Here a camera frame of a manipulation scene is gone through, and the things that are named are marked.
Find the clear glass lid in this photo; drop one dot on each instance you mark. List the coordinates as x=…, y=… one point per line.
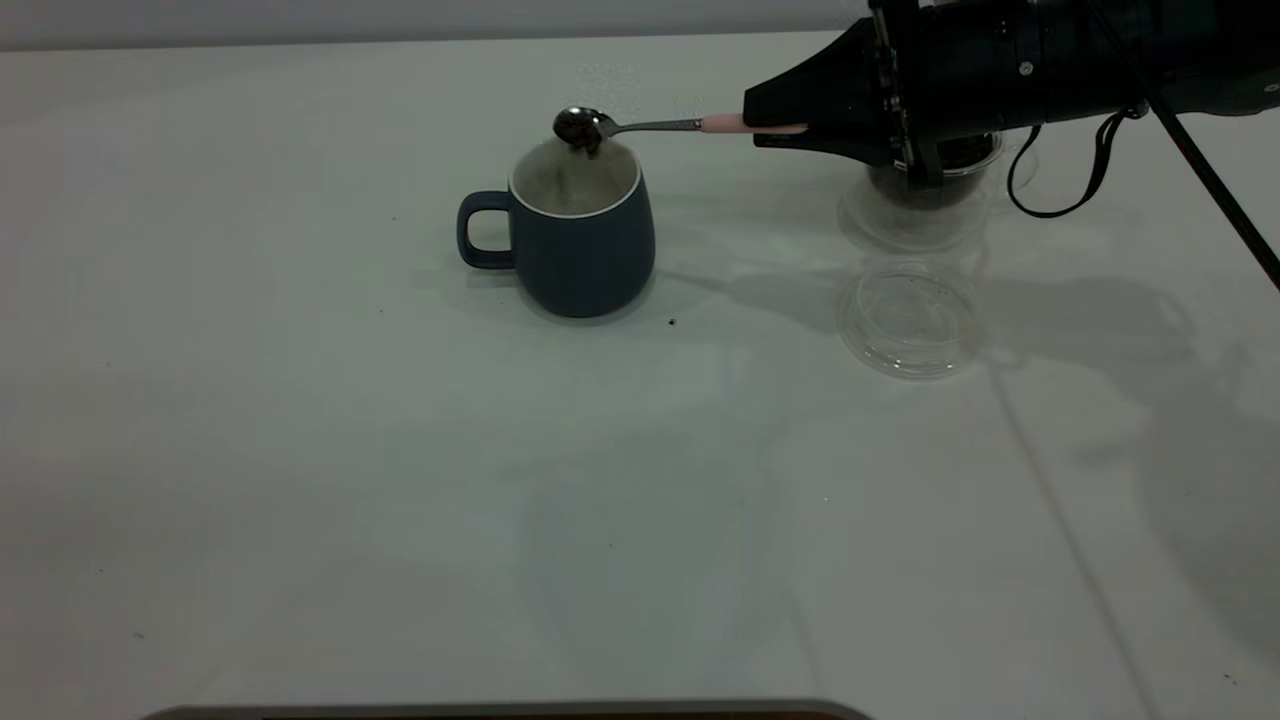
x=910, y=325

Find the clear double-wall glass cup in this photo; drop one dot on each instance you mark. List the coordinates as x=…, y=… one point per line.
x=915, y=228

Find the dark coffee beans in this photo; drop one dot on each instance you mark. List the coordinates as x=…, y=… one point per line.
x=905, y=192

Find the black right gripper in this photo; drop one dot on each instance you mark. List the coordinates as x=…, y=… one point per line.
x=960, y=70

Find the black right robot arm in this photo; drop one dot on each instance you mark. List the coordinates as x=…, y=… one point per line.
x=1180, y=60

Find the dark blue ceramic mug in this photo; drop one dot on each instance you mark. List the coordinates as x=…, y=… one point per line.
x=585, y=265

